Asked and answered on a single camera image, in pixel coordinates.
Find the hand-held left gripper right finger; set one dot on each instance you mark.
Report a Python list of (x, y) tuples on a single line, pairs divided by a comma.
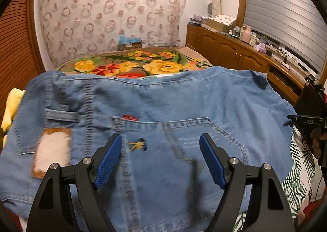
[(212, 160)]

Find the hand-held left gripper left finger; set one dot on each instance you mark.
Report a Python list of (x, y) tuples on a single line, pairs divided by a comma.
[(109, 160)]

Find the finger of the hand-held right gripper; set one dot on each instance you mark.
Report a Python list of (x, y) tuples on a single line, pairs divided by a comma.
[(306, 120)]

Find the blue denim pants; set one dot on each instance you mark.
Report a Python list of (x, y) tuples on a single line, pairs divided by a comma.
[(163, 109)]

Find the person's right hand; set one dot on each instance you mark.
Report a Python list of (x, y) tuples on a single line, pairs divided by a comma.
[(316, 142)]

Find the leaf-print bedsheet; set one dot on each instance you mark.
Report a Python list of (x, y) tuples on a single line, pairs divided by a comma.
[(299, 170)]

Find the white power strip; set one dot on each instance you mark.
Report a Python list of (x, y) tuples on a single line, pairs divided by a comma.
[(274, 48)]

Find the purple tissue pack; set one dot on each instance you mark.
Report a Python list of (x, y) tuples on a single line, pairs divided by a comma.
[(260, 47)]

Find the cream cup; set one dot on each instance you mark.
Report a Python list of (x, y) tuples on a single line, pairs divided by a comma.
[(253, 39)]

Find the window blind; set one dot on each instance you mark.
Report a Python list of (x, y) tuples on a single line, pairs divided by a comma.
[(286, 12)]

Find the pink kettle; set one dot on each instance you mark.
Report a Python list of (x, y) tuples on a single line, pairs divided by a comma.
[(246, 34)]

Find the wooden cabinet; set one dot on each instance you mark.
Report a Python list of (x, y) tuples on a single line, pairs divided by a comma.
[(230, 48)]

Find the floral blanket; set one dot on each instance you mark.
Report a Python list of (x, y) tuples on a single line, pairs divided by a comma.
[(153, 64)]

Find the yellow cloth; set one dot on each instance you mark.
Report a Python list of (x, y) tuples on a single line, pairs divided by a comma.
[(11, 109)]

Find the cardboard box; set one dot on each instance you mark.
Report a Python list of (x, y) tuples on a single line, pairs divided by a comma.
[(129, 46)]

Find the polka-dot box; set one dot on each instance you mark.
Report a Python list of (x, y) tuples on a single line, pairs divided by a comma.
[(221, 21)]

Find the blue fluffy cloth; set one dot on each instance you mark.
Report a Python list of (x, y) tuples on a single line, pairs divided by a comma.
[(127, 39)]

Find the small white fan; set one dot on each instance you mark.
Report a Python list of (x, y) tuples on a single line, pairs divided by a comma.
[(210, 8)]

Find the purple bag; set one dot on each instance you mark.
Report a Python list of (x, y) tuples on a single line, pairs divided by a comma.
[(197, 18)]

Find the wooden louvered door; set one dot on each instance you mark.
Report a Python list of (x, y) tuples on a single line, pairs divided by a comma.
[(18, 43)]

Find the circle-patterned sheer curtain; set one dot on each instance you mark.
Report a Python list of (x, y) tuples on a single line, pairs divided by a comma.
[(112, 9)]

